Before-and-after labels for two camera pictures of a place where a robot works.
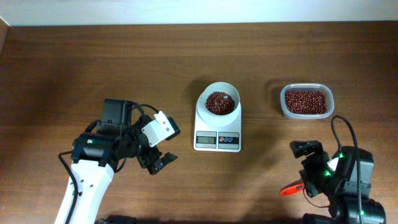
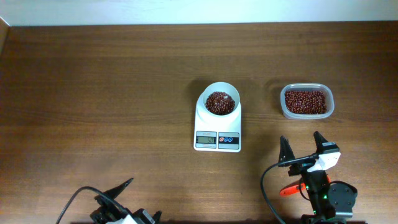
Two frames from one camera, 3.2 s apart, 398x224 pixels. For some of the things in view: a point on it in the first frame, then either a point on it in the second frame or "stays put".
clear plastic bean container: (307, 101) stays put
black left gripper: (146, 160) -> (106, 213)
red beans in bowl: (219, 103) stays put
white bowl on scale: (221, 99) stays put
